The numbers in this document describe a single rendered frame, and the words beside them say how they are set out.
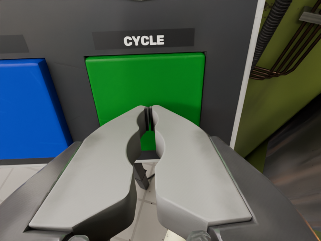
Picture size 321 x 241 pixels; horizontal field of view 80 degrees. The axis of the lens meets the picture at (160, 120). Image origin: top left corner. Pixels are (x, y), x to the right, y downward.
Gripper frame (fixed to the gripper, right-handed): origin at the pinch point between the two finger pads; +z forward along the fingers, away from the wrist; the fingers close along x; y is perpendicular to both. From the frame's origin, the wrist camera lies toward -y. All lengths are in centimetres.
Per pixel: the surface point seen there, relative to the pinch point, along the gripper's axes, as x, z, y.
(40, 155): -8.7, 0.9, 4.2
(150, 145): -0.2, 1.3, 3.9
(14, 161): -11.7, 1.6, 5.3
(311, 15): 24.1, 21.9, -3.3
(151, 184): -6, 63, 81
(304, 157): 33.3, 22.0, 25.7
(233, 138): 6.5, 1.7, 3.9
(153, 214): -5, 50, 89
